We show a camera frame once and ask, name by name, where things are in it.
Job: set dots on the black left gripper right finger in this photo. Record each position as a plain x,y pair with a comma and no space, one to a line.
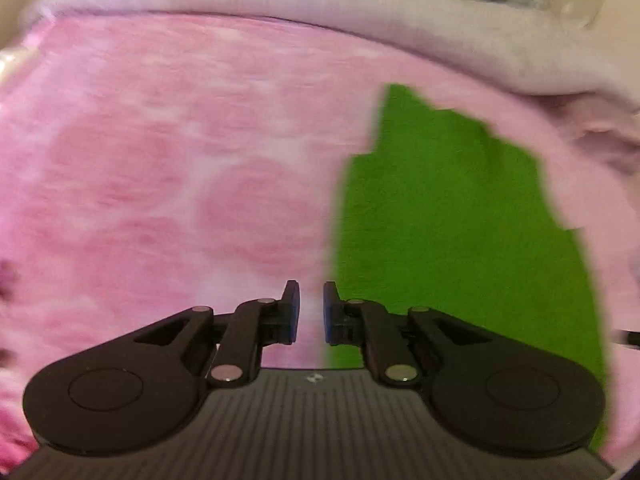
489,390

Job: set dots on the lilac striped quilt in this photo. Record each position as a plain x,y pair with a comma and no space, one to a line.
520,49

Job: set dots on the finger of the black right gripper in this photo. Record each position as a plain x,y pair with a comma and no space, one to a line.
628,338

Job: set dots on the pink floral bed sheet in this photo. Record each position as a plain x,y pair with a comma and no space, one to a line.
152,162

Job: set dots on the green knitted sweater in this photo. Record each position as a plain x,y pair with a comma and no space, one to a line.
443,215

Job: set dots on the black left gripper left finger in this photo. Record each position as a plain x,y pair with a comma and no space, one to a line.
142,387

